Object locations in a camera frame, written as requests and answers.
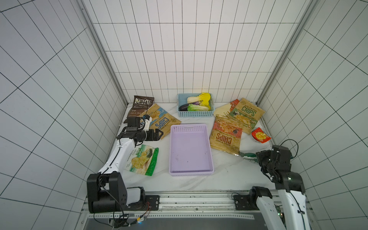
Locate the light blue perforated basket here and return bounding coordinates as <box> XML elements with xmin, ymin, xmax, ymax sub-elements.
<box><xmin>177</xmin><ymin>93</ymin><xmax>215</xmax><ymax>117</ymax></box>

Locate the red snack packet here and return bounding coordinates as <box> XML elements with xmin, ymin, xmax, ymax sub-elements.
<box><xmin>251</xmin><ymin>127</ymin><xmax>272</xmax><ymax>144</ymax></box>

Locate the toy eggplant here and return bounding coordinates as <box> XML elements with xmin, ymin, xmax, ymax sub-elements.
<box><xmin>179</xmin><ymin>103</ymin><xmax>190</xmax><ymax>111</ymax></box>

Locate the yellow toy cabbage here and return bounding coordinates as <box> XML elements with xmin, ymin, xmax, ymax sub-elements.
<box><xmin>198</xmin><ymin>93</ymin><xmax>211</xmax><ymax>110</ymax></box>

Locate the green Chuba cassava chips bag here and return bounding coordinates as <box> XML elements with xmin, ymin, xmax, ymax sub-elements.
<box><xmin>124</xmin><ymin>144</ymin><xmax>159</xmax><ymax>176</ymax></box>

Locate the beige cassava chips bag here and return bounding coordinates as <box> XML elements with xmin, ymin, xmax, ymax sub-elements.
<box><xmin>213</xmin><ymin>99</ymin><xmax>239</xmax><ymax>117</ymax></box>

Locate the green sour cream chips bag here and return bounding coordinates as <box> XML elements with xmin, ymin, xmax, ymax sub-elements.
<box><xmin>229</xmin><ymin>98</ymin><xmax>265</xmax><ymax>134</ymax></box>

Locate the green Real chips bag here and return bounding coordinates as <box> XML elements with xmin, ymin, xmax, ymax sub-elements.
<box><xmin>239</xmin><ymin>152</ymin><xmax>258</xmax><ymax>163</ymax></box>

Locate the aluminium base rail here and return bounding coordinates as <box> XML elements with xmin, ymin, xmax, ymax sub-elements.
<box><xmin>75</xmin><ymin>191</ymin><xmax>320</xmax><ymax>230</ymax></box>

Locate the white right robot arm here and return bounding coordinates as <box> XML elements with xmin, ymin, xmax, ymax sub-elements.
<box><xmin>231</xmin><ymin>145</ymin><xmax>311</xmax><ymax>230</ymax></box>

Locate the white toy cabbage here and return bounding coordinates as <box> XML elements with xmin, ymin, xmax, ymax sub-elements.
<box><xmin>187</xmin><ymin>96</ymin><xmax>202</xmax><ymax>105</ymax></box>

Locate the blue kettle cooked chips bag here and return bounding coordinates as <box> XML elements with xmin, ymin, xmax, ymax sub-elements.
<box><xmin>140</xmin><ymin>103</ymin><xmax>182</xmax><ymax>140</ymax></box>

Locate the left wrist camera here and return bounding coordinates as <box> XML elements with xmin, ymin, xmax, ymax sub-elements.
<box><xmin>126</xmin><ymin>115</ymin><xmax>152</xmax><ymax>131</ymax></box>

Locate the green toy napa cabbage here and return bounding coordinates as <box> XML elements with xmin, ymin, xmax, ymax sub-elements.
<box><xmin>187</xmin><ymin>103</ymin><xmax>210</xmax><ymax>111</ymax></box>

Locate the red balsamico tomato chips bag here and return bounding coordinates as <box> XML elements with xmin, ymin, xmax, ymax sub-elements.
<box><xmin>209</xmin><ymin>115</ymin><xmax>242</xmax><ymax>155</ymax></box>

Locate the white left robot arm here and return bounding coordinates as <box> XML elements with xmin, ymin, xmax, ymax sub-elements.
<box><xmin>87</xmin><ymin>127</ymin><xmax>163</xmax><ymax>214</ymax></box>

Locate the brown Kettle chips bag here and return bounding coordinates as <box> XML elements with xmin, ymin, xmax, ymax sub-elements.
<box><xmin>123</xmin><ymin>95</ymin><xmax>155</xmax><ymax>124</ymax></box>

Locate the purple perforated basket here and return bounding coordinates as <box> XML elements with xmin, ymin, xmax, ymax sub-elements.
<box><xmin>169</xmin><ymin>124</ymin><xmax>214</xmax><ymax>176</ymax></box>

